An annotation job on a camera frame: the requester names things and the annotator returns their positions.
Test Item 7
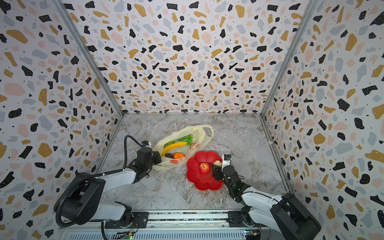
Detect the beige bun toy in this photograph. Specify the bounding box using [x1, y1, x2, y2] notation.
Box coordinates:
[213, 161, 223, 167]

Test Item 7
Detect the red apple toy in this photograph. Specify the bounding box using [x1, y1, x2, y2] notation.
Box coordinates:
[199, 163, 211, 174]

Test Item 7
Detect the orange fruit toy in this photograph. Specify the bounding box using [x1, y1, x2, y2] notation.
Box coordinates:
[174, 153, 184, 159]

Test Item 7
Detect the cream plastic bag orange print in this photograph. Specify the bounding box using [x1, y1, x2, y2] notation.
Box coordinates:
[154, 125, 215, 171]

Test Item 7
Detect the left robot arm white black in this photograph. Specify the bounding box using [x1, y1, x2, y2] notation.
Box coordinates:
[54, 146, 162, 228]

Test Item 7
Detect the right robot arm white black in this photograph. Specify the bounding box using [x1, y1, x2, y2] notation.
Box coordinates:
[212, 164, 322, 240]

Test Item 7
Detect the yellow banana toy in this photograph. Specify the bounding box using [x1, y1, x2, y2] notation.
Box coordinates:
[162, 142, 187, 156]

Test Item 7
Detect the red flower-shaped plate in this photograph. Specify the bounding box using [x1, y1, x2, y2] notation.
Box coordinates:
[186, 151, 223, 191]

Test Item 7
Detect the green grapes bunch toy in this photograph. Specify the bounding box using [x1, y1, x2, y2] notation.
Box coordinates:
[178, 134, 194, 146]

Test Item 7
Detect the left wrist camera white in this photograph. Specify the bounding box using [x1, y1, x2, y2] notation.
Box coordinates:
[141, 141, 152, 148]

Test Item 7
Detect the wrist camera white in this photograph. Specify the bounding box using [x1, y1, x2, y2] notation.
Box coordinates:
[222, 154, 232, 169]
[141, 141, 152, 148]

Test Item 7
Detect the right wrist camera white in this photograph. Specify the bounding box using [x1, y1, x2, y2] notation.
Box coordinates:
[222, 154, 232, 169]

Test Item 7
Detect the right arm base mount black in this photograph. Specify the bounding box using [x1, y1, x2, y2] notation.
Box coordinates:
[226, 211, 256, 228]

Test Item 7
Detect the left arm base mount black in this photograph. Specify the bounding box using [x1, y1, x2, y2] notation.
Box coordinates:
[105, 212, 149, 231]

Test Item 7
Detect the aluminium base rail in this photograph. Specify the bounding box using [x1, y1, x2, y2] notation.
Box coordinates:
[57, 210, 286, 240]

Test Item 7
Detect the black corrugated cable hose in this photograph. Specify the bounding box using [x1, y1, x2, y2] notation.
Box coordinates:
[53, 134, 143, 228]

